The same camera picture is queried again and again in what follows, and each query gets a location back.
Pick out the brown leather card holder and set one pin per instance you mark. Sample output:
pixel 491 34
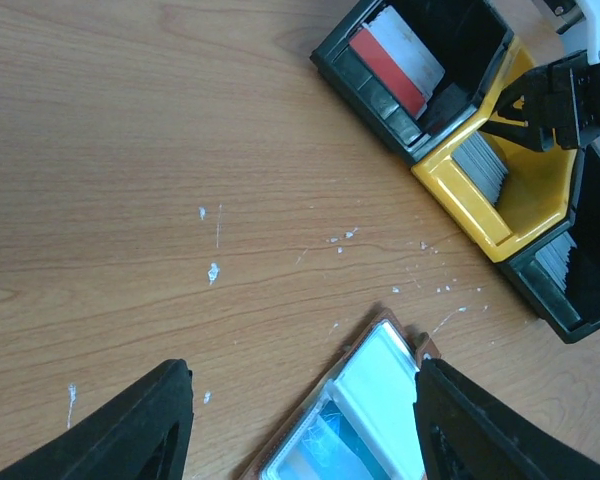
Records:
pixel 374 384

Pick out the black bin right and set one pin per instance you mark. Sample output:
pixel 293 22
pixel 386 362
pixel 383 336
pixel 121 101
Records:
pixel 575 313

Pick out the yellow bin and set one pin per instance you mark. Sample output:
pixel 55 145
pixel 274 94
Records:
pixel 535 194

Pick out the white card stack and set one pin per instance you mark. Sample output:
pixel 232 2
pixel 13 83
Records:
pixel 407 50

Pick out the red card stack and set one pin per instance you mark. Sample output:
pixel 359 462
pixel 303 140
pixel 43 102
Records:
pixel 368 48

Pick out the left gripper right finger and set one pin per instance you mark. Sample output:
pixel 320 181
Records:
pixel 466 433

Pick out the blue card stack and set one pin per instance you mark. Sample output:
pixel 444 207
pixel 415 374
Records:
pixel 554 258

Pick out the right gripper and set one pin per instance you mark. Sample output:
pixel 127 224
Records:
pixel 553 104

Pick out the black bin left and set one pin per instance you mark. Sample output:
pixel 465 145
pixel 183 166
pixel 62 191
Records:
pixel 468 38

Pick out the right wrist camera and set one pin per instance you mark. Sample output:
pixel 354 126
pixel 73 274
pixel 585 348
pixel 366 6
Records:
pixel 578 24

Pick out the dark grey card stack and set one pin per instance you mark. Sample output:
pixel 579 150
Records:
pixel 482 165

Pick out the black bin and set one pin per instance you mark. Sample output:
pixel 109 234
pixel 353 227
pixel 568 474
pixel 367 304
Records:
pixel 468 38
pixel 575 313

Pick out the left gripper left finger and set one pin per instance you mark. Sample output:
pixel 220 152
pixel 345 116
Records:
pixel 142 433

